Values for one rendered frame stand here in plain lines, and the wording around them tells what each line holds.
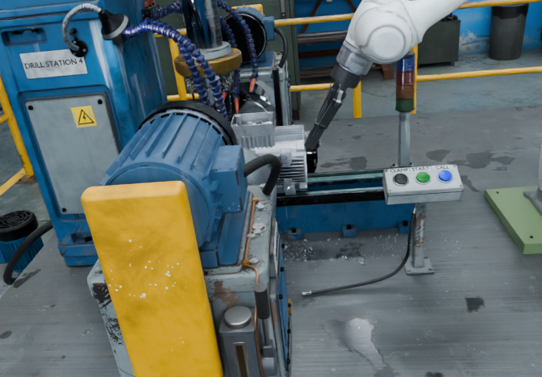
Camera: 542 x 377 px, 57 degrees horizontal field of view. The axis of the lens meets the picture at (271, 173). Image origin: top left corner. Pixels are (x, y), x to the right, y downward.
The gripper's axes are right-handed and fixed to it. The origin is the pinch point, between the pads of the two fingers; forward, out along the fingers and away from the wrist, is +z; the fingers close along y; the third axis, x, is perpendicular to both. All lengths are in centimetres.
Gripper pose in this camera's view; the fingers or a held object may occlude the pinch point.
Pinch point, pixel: (314, 136)
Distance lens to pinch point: 135.6
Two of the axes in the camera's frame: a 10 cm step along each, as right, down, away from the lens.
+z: -4.1, 8.1, 4.2
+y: -0.4, 4.4, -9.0
